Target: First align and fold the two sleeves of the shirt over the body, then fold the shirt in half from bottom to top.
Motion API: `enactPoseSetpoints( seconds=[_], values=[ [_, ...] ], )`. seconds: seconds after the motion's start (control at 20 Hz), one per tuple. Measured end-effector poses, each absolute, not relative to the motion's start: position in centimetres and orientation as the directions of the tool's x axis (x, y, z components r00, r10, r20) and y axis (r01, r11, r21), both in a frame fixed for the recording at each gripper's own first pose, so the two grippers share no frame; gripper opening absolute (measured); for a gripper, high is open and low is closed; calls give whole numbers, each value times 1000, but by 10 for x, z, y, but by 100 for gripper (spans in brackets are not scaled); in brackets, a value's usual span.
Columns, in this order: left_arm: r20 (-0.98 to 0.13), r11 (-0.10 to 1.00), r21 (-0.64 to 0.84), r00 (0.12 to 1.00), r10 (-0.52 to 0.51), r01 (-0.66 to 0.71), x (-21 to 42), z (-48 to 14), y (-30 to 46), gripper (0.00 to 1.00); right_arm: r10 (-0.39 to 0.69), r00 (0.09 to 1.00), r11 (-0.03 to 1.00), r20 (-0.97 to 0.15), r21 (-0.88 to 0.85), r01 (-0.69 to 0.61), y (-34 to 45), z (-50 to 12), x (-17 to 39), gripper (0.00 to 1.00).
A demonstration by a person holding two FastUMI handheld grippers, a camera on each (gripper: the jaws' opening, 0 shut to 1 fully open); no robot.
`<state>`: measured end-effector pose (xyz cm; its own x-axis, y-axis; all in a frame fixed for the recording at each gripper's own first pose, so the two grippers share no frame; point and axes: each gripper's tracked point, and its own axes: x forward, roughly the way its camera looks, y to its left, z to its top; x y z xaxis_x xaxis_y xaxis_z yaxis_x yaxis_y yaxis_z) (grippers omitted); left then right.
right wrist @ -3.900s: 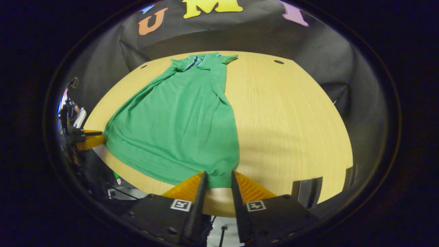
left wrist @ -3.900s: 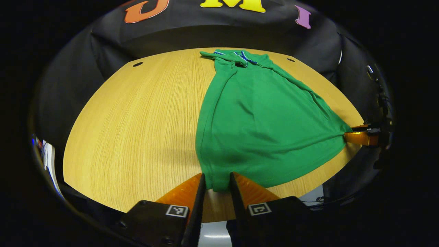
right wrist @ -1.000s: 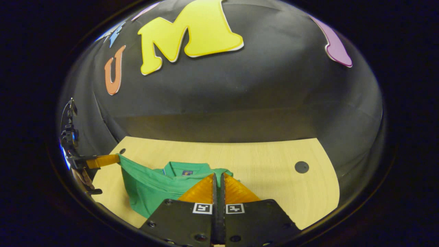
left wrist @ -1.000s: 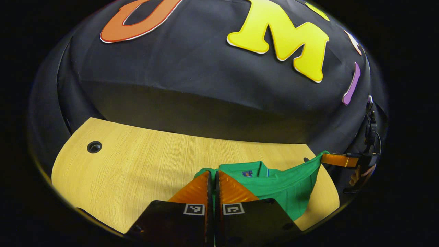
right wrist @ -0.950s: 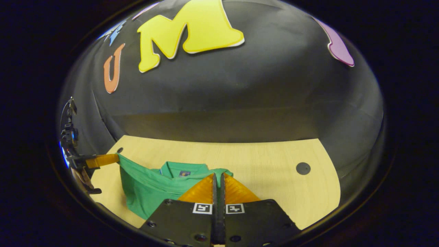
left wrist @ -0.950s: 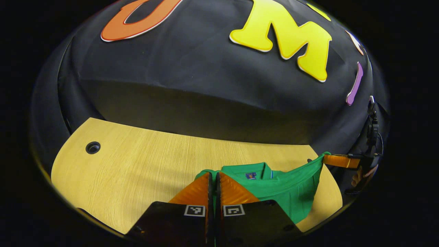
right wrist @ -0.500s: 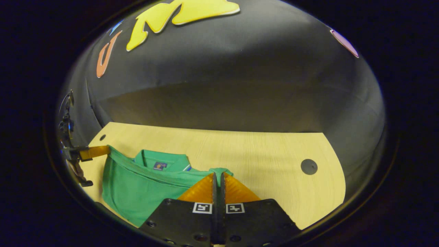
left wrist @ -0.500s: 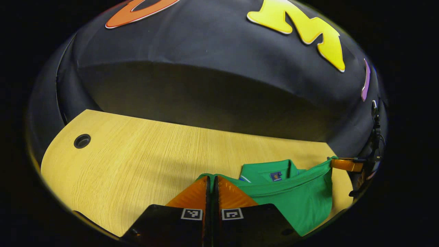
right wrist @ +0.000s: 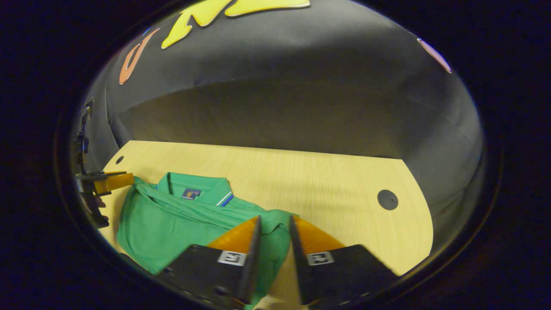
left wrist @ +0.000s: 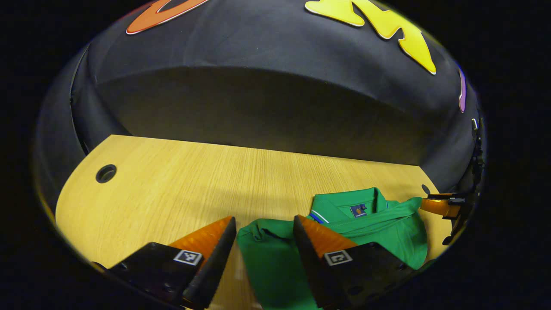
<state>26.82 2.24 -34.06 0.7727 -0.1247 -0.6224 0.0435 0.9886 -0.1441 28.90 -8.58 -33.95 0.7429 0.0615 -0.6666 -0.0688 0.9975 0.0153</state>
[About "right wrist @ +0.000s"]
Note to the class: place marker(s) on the green T-shirt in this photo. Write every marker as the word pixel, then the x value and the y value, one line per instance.
pixel 172 224

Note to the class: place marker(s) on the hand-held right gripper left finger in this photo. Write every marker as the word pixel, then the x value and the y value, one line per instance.
pixel 252 258

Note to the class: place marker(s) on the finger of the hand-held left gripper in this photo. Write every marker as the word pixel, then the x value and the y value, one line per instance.
pixel 114 183

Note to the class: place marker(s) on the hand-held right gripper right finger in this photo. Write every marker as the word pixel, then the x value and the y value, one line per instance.
pixel 298 258

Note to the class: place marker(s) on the black backdrop cloth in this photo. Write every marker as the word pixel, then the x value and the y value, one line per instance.
pixel 301 64

